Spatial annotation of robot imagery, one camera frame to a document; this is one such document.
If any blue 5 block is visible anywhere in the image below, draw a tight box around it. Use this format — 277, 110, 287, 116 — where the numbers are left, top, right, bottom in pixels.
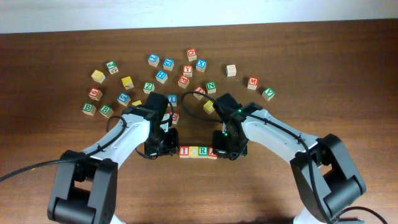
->
117, 93, 131, 106

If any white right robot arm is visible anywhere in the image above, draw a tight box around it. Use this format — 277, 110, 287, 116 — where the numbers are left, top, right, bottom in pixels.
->
213, 93, 366, 223

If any red A block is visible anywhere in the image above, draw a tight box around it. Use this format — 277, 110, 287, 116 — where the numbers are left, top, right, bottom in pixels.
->
207, 147, 218, 159

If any red C block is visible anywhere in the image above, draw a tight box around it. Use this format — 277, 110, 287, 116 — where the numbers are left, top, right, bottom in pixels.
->
187, 49, 197, 62

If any red block far left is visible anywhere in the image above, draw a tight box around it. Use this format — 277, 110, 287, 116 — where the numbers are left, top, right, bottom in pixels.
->
88, 88, 103, 101

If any green Z block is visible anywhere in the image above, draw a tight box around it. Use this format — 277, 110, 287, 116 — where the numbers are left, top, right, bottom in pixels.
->
143, 82, 155, 94

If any green R block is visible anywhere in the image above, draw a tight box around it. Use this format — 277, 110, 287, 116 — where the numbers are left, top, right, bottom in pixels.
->
198, 146, 208, 158

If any green b block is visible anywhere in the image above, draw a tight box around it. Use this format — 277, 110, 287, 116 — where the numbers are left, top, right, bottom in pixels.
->
82, 103, 96, 116
99, 105, 114, 118

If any yellow block lower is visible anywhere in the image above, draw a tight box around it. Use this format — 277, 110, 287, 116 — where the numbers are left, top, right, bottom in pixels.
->
131, 100, 142, 106

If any red E block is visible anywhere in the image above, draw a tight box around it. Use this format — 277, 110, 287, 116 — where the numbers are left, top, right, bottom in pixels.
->
177, 75, 190, 89

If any yellow block middle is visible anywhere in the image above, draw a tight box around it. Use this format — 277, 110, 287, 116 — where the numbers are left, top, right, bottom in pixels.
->
121, 76, 134, 90

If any green J block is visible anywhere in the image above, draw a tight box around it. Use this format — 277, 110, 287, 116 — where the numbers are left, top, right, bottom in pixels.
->
106, 61, 119, 74

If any plain wooden block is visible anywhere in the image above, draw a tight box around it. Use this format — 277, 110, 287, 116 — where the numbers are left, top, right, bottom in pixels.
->
226, 65, 237, 77

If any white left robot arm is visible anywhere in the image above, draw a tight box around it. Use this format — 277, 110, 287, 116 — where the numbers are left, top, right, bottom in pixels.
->
47, 92, 178, 224

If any yellow C block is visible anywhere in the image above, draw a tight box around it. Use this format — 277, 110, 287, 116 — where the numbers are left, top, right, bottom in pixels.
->
188, 146, 199, 158

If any yellow block left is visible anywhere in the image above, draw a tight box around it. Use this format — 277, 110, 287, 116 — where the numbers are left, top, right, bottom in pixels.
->
91, 70, 106, 83

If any green V block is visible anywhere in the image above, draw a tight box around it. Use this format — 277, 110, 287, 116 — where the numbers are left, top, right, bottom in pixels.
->
262, 88, 275, 101

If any blue T block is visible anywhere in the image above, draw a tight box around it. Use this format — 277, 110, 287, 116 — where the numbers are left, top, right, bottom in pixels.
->
167, 95, 177, 107

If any blue D block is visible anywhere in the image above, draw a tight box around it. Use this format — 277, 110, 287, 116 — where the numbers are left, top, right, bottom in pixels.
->
163, 58, 174, 71

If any red I block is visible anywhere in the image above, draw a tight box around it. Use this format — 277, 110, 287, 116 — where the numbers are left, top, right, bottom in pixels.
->
178, 146, 189, 158

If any red Y upright block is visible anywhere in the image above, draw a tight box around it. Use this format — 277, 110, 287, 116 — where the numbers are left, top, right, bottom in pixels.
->
183, 65, 193, 77

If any green N block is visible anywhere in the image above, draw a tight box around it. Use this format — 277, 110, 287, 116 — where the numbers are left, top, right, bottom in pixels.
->
206, 82, 216, 94

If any red Y tilted block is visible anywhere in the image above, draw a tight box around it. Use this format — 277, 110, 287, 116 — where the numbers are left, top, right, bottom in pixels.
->
193, 86, 206, 100

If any blue H block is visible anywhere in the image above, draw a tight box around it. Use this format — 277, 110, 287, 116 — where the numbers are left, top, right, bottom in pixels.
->
155, 70, 168, 84

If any red U block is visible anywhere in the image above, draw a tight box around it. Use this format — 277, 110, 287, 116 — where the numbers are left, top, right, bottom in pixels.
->
172, 112, 179, 124

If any blue X block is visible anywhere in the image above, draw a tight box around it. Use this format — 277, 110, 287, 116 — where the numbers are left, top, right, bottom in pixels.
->
196, 59, 207, 72

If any red M block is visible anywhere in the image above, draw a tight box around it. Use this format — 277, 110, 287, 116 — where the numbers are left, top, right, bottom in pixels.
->
248, 77, 259, 90

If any yellow 8 block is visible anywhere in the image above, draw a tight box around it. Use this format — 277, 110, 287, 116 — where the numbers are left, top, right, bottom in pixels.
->
203, 100, 215, 114

